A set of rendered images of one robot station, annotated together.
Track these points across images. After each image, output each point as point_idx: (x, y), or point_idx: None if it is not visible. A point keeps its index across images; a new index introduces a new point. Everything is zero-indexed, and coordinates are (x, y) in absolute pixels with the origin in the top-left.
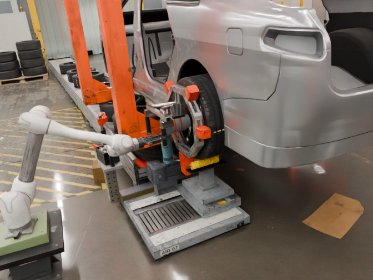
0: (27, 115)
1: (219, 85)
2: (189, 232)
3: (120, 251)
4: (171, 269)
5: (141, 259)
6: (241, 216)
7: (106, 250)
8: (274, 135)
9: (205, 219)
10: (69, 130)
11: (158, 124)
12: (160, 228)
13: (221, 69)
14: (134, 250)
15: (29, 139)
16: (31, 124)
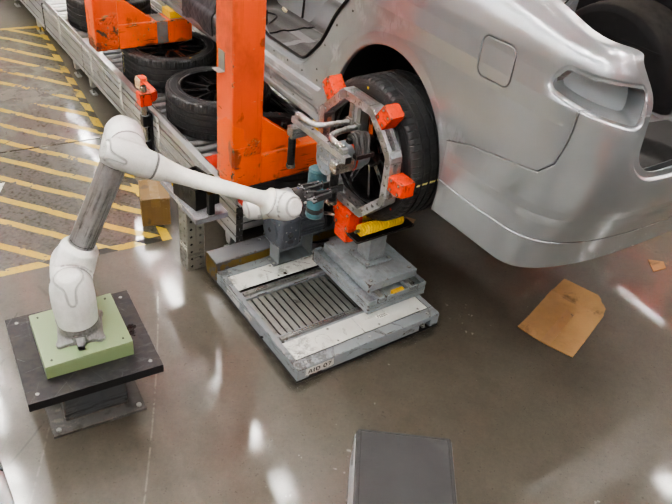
0: (121, 145)
1: (444, 114)
2: (347, 338)
3: (233, 364)
4: (325, 397)
5: (272, 379)
6: (426, 314)
7: (207, 361)
8: (535, 222)
9: (369, 315)
10: (189, 174)
11: None
12: (296, 328)
13: (455, 91)
14: (255, 363)
15: (102, 177)
16: (128, 163)
